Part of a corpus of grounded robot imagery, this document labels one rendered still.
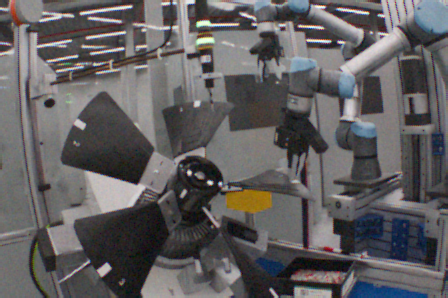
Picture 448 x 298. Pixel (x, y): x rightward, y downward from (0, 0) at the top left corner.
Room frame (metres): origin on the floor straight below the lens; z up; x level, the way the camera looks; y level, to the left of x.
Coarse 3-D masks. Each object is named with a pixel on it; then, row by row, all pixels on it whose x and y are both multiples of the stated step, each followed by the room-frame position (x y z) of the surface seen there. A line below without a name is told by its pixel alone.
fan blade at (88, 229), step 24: (96, 216) 0.66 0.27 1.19; (120, 216) 0.70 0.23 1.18; (144, 216) 0.74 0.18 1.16; (96, 240) 0.64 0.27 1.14; (120, 240) 0.68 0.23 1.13; (144, 240) 0.73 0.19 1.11; (96, 264) 0.62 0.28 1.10; (120, 264) 0.66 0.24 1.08; (144, 264) 0.72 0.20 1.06; (120, 288) 0.64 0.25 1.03
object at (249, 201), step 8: (232, 192) 1.41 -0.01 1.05; (240, 192) 1.37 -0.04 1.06; (248, 192) 1.34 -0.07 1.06; (256, 192) 1.33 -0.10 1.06; (264, 192) 1.36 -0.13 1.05; (232, 200) 1.41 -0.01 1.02; (240, 200) 1.38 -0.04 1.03; (248, 200) 1.34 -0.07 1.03; (256, 200) 1.33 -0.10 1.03; (264, 200) 1.36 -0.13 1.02; (232, 208) 1.42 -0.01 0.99; (240, 208) 1.38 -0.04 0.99; (248, 208) 1.34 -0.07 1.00; (256, 208) 1.33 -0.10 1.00; (264, 208) 1.36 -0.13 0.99
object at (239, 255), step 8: (224, 232) 0.80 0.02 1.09; (232, 240) 0.80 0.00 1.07; (232, 248) 0.76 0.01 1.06; (240, 248) 0.81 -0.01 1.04; (240, 256) 0.76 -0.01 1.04; (248, 256) 0.84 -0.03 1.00; (240, 264) 0.73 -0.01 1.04; (248, 264) 0.76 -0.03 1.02; (256, 264) 0.84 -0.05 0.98; (240, 272) 0.71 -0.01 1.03; (248, 272) 0.73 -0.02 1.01; (256, 272) 0.76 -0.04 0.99; (264, 272) 0.83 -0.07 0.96; (248, 280) 0.70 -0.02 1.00; (256, 280) 0.73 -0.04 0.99; (264, 280) 0.77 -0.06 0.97; (272, 280) 0.82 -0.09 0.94; (248, 288) 0.68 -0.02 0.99; (256, 288) 0.70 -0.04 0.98; (264, 288) 0.73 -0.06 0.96; (272, 288) 0.76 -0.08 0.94; (280, 288) 0.80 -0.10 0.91; (256, 296) 0.68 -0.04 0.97; (264, 296) 0.70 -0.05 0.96; (272, 296) 0.73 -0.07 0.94; (280, 296) 0.76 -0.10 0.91
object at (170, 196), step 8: (168, 192) 0.82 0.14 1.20; (160, 200) 0.79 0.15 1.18; (168, 200) 0.82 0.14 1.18; (160, 208) 0.79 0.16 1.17; (168, 208) 0.82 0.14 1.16; (176, 208) 0.84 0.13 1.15; (168, 216) 0.82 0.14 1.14; (176, 216) 0.84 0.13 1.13; (168, 224) 0.82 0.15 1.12; (176, 224) 0.84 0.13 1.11
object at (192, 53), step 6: (186, 48) 0.96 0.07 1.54; (192, 48) 0.95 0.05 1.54; (186, 54) 0.95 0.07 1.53; (192, 54) 0.95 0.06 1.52; (198, 54) 0.96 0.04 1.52; (192, 60) 0.95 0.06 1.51; (198, 60) 0.95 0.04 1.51; (192, 66) 0.95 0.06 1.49; (198, 66) 0.95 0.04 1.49; (198, 72) 0.95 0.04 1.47; (198, 78) 0.94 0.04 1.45; (204, 78) 0.92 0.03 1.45; (210, 78) 0.94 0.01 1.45; (216, 78) 0.96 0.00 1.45
